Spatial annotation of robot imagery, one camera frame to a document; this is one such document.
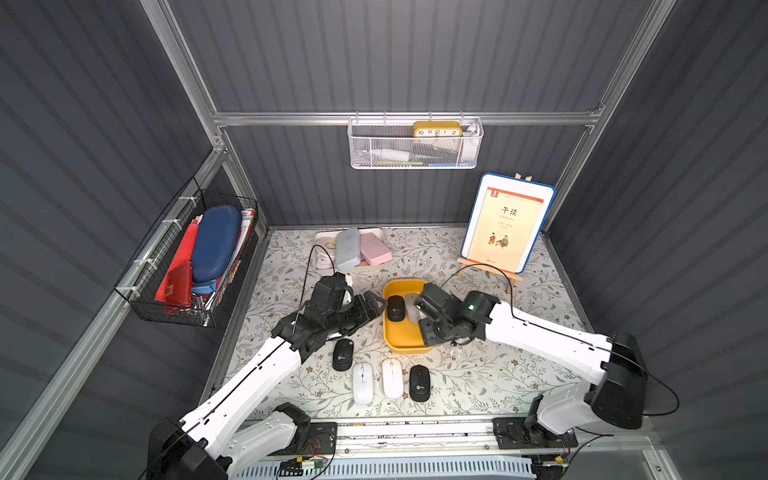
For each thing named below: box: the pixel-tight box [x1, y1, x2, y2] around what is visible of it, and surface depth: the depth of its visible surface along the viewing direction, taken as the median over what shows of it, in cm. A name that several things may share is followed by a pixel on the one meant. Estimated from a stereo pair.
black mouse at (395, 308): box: [387, 295, 405, 322], surface depth 96 cm
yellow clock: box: [412, 121, 463, 138], surface depth 90 cm
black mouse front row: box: [409, 364, 431, 403], surface depth 82 cm
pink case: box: [360, 232, 393, 266], surface depth 104 cm
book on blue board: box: [460, 172, 557, 274], surface depth 91 cm
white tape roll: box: [314, 231, 342, 270], surface depth 111 cm
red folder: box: [154, 219, 198, 308], surface depth 67 cm
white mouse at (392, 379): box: [382, 358, 404, 400], surface depth 82 cm
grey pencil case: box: [335, 227, 361, 271], surface depth 107 cm
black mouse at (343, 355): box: [332, 338, 354, 372], surface depth 88 cm
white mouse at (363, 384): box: [352, 362, 374, 406], surface depth 82 cm
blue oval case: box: [191, 205, 243, 294], surface depth 74 cm
